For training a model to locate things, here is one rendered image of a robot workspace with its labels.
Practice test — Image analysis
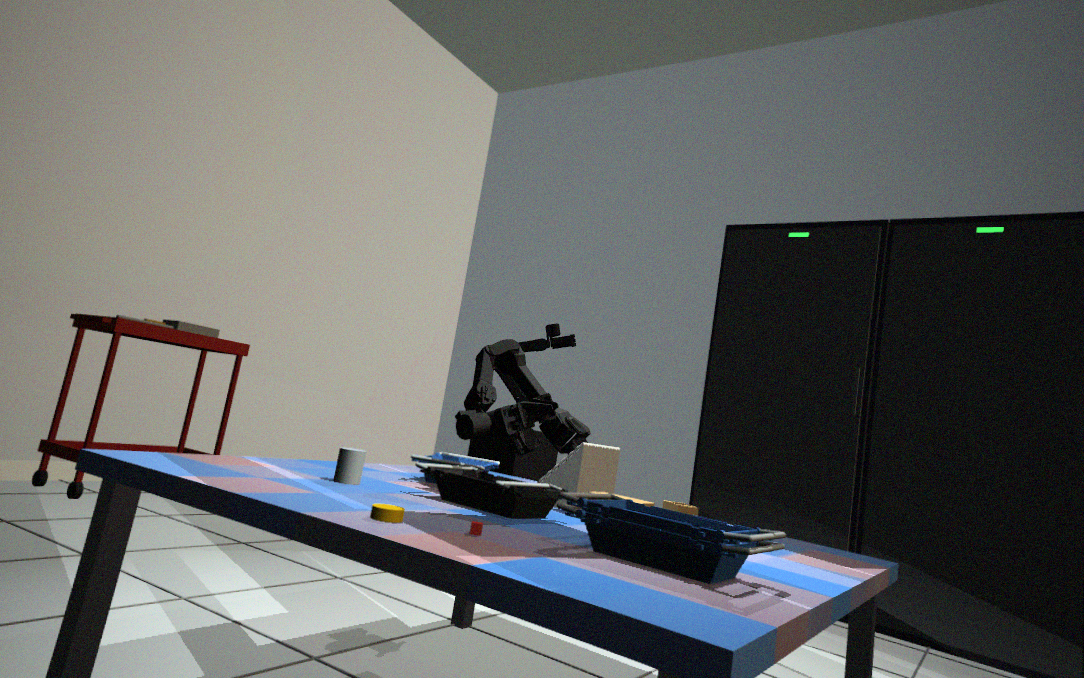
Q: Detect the yellow short cylinder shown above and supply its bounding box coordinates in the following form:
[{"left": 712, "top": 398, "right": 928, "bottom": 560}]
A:
[{"left": 370, "top": 504, "right": 405, "bottom": 523}]

